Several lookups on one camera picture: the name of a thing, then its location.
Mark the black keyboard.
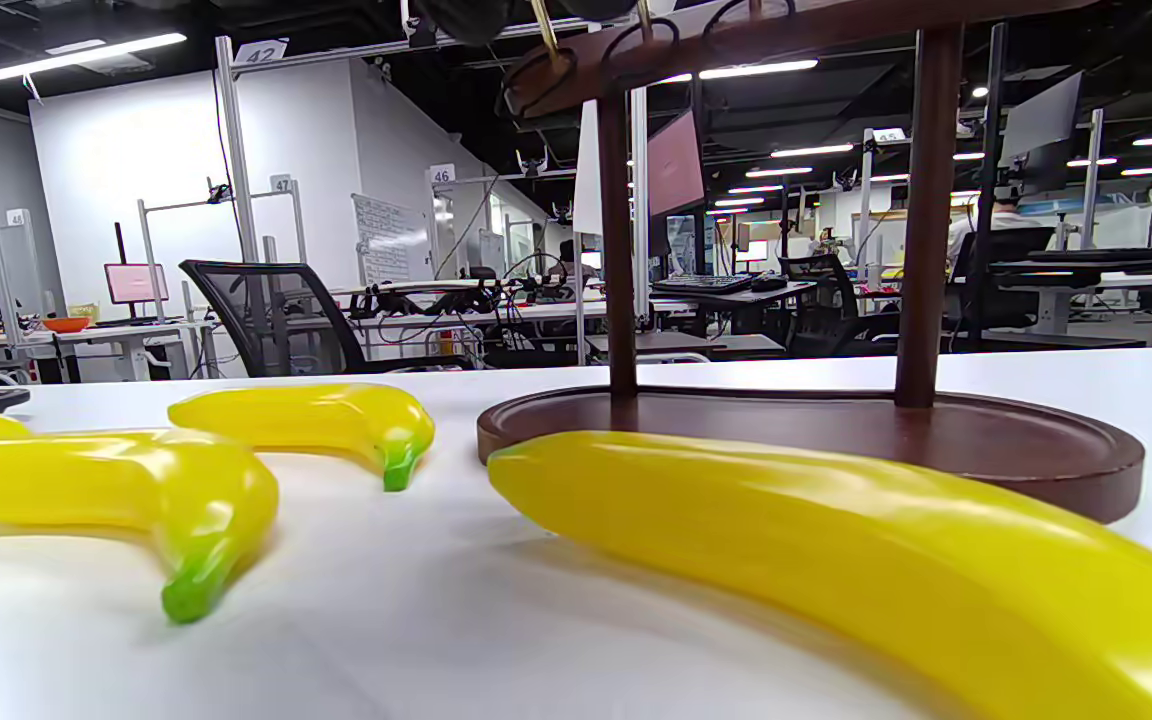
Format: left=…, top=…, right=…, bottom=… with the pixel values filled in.
left=650, top=272, right=763, bottom=297

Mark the long ceiling light strip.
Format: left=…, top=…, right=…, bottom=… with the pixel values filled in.
left=0, top=32, right=189, bottom=85
left=658, top=59, right=820, bottom=84

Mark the brown wooden hook stand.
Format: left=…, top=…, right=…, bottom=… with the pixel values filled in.
left=477, top=0, right=1147, bottom=525

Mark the large pink screen monitor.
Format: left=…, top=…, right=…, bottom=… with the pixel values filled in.
left=647, top=108, right=708, bottom=220

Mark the grey backed monitor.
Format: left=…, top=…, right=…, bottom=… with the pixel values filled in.
left=998, top=71, right=1085, bottom=168

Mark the black mesh office chair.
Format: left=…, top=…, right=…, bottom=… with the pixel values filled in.
left=179, top=259, right=478, bottom=378

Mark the person's right hand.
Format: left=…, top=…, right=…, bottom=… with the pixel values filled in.
left=408, top=0, right=639, bottom=48

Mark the small pink screen monitor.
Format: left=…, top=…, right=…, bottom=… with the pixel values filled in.
left=103, top=262, right=171, bottom=305

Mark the white wall chart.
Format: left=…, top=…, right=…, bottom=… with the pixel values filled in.
left=350, top=192, right=435, bottom=287

